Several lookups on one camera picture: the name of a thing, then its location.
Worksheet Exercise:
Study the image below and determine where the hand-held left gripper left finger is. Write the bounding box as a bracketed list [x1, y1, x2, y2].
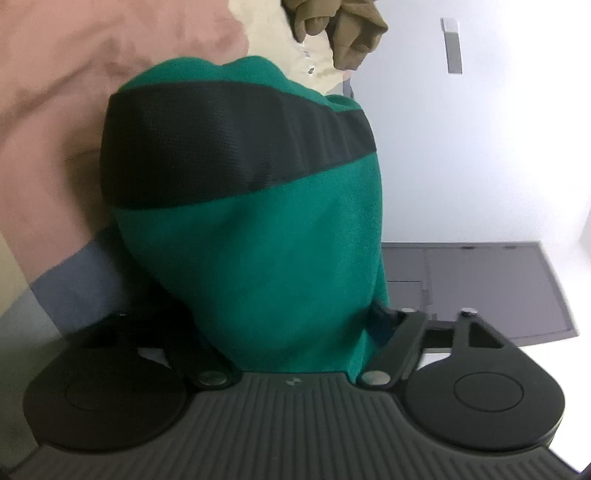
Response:
[85, 314, 240, 389]

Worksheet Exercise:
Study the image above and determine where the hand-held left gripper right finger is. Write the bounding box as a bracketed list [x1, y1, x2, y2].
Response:
[359, 307, 506, 389]

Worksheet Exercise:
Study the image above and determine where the green hoodie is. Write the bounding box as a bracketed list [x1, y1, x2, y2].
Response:
[100, 55, 393, 384]

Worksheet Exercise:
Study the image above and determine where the grey door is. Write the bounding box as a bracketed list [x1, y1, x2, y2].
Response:
[381, 242, 580, 344]

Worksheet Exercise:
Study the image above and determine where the patchwork bed blanket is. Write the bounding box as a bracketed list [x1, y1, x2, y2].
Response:
[0, 0, 356, 342]

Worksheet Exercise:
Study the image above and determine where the brown garment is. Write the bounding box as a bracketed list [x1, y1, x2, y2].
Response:
[281, 0, 389, 71]

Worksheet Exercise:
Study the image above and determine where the grey wall panel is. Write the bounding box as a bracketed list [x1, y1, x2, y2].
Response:
[441, 17, 463, 75]

